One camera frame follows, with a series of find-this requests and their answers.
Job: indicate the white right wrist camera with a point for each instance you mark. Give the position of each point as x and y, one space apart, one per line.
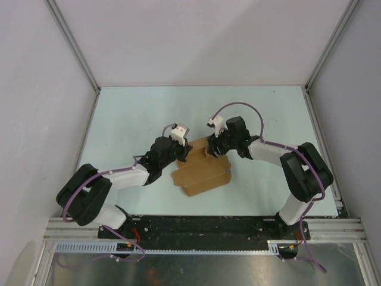
218 124

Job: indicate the aluminium frame rail left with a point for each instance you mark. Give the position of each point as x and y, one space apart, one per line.
68 36

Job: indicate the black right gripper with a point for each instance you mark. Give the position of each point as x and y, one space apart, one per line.
214 142

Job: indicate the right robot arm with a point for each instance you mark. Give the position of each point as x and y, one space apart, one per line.
306 173

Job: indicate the aluminium frame rail right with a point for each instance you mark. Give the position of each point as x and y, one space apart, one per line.
343 23

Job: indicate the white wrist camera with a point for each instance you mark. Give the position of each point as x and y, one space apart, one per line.
179 133
218 124

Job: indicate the brown cardboard box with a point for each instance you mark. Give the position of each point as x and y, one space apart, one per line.
201 171

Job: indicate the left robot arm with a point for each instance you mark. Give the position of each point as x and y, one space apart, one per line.
83 196

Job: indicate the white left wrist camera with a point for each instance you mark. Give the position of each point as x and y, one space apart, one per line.
179 133

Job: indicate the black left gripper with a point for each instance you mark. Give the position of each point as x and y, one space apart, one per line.
184 150

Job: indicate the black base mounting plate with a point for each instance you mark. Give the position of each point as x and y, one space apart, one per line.
148 228

